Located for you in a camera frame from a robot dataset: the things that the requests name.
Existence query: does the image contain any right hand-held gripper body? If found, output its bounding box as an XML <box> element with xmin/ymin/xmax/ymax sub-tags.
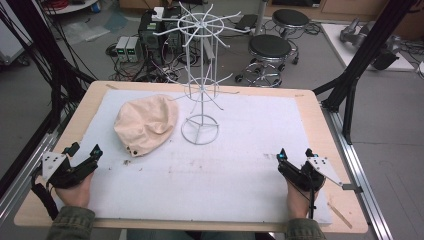
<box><xmin>277</xmin><ymin>156</ymin><xmax>345</xmax><ymax>193</ymax></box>

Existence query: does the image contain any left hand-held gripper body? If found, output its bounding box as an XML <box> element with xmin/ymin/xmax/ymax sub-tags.
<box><xmin>41</xmin><ymin>151</ymin><xmax>98</xmax><ymax>190</ymax></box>

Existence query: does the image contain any beige fabric hat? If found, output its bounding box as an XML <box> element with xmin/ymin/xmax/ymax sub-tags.
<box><xmin>113</xmin><ymin>93</ymin><xmax>180</xmax><ymax>158</ymax></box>

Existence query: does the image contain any white wire hat rack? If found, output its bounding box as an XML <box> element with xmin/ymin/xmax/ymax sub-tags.
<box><xmin>152</xmin><ymin>1</ymin><xmax>252</xmax><ymax>146</ymax></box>

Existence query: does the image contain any person's left hand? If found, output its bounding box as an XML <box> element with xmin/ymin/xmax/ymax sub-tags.
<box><xmin>54</xmin><ymin>172</ymin><xmax>95</xmax><ymax>210</ymax></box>

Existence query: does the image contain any person's right hand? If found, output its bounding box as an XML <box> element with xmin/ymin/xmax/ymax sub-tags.
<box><xmin>286</xmin><ymin>181</ymin><xmax>322</xmax><ymax>220</ymax></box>

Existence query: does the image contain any thin wooden stick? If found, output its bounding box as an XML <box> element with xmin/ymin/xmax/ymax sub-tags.
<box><xmin>327</xmin><ymin>200</ymin><xmax>354</xmax><ymax>230</ymax></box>

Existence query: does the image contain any white foam mat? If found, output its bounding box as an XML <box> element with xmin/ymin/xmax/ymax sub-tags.
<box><xmin>54</xmin><ymin>88</ymin><xmax>335</xmax><ymax>226</ymax></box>

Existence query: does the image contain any grey power supply unit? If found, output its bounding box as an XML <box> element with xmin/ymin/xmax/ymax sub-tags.
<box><xmin>115</xmin><ymin>35</ymin><xmax>130</xmax><ymax>63</ymax></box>
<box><xmin>126</xmin><ymin>35</ymin><xmax>143</xmax><ymax>63</ymax></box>

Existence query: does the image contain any black round stool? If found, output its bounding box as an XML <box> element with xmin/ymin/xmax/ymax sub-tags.
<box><xmin>234</xmin><ymin>33</ymin><xmax>300</xmax><ymax>89</ymax></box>
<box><xmin>271</xmin><ymin>8</ymin><xmax>311</xmax><ymax>40</ymax></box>

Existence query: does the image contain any white platform board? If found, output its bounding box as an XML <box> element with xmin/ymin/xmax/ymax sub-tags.
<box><xmin>320</xmin><ymin>22</ymin><xmax>417</xmax><ymax>73</ymax></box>

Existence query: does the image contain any black computer tower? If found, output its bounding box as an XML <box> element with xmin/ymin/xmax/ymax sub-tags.
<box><xmin>137</xmin><ymin>5</ymin><xmax>184</xmax><ymax>67</ymax></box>

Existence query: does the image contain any black sleeved cable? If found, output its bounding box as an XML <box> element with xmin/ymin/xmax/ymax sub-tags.
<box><xmin>30</xmin><ymin>165</ymin><xmax>60</xmax><ymax>221</ymax></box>

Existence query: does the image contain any thin black cable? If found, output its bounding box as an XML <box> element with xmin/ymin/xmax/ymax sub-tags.
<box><xmin>308</xmin><ymin>186</ymin><xmax>317</xmax><ymax>220</ymax></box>

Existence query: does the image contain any aluminium rail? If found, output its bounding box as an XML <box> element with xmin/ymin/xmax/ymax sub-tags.
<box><xmin>320</xmin><ymin>105</ymin><xmax>395</xmax><ymax>240</ymax></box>
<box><xmin>0</xmin><ymin>131</ymin><xmax>61</xmax><ymax>221</ymax></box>

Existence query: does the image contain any small grey metal bracket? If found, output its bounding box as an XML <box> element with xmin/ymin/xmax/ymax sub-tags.
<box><xmin>341</xmin><ymin>182</ymin><xmax>364</xmax><ymax>195</ymax></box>

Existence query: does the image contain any tangle of floor cables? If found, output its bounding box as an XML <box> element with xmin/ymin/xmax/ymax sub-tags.
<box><xmin>104</xmin><ymin>42</ymin><xmax>188</xmax><ymax>84</ymax></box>

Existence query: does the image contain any black metal frame stand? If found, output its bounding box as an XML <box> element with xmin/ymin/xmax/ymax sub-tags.
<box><xmin>0</xmin><ymin>0</ymin><xmax>98</xmax><ymax>198</ymax></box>
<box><xmin>312</xmin><ymin>0</ymin><xmax>419</xmax><ymax>146</ymax></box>

